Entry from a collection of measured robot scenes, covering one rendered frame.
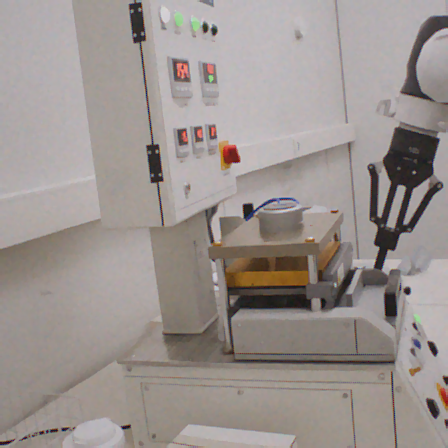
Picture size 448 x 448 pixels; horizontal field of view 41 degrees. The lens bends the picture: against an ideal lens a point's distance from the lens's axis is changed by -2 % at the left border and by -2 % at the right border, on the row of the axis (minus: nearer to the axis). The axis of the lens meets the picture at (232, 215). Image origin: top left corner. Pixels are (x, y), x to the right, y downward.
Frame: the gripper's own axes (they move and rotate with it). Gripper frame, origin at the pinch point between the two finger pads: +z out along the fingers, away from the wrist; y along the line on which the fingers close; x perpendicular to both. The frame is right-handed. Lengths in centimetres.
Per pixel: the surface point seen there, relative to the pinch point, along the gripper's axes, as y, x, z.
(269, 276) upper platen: -15.9, -10.6, 7.3
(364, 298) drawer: -0.8, 2.2, 10.3
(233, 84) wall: -69, 112, -15
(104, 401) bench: -46, 1, 50
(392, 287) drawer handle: 3.2, -4.8, 4.7
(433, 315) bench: 16, 56, 27
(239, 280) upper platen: -20.6, -10.7, 9.6
